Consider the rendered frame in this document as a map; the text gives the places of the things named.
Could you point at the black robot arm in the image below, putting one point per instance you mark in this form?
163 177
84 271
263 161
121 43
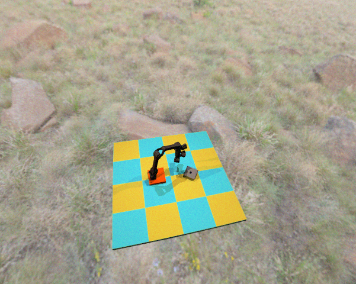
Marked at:
176 146

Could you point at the grey sloped panel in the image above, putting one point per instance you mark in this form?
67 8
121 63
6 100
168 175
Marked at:
191 172

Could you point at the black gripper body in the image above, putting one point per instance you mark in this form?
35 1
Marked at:
177 157

